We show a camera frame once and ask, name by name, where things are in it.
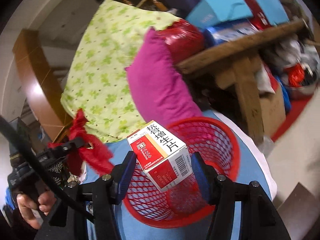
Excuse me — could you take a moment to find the red fuzzy cloth scrap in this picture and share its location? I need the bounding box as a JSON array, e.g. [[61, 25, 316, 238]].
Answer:
[[48, 108, 115, 177]]

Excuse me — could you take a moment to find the red white medicine box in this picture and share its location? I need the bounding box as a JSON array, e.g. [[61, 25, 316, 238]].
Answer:
[[127, 121, 193, 192]]

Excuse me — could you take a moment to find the person's left hand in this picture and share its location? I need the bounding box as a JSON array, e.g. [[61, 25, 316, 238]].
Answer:
[[16, 191, 56, 230]]

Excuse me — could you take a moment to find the red plastic mesh basket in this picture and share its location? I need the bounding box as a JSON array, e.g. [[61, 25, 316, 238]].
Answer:
[[124, 117, 240, 228]]

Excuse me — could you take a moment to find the magenta pillow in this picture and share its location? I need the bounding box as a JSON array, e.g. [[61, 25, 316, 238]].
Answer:
[[125, 28, 202, 127]]

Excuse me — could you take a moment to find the green clover quilt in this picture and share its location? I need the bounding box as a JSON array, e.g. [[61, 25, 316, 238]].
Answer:
[[60, 0, 179, 143]]

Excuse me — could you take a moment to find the cardboard box on floor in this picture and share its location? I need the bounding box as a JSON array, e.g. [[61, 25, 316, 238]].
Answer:
[[260, 85, 286, 138]]

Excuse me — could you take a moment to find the wooden side table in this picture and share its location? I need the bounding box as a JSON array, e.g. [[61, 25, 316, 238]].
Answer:
[[176, 18, 308, 144]]

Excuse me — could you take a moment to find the red shiny plastic bag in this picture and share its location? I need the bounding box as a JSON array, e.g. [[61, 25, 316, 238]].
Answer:
[[157, 19, 205, 65]]

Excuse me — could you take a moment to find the metal bowl with bags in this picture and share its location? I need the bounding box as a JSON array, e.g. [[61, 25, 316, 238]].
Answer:
[[282, 63, 319, 100]]

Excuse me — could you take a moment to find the blue white tissue pack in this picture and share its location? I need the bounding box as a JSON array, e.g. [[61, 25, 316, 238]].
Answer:
[[203, 20, 259, 47]]

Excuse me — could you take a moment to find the light blue cardboard box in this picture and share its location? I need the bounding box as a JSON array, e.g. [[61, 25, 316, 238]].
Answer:
[[186, 0, 253, 29]]

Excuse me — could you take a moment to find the black strap cable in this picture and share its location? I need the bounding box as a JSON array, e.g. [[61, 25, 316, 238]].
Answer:
[[0, 114, 96, 224]]

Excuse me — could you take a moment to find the wooden headboard frame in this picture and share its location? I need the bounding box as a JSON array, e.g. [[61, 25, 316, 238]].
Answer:
[[12, 29, 73, 142]]

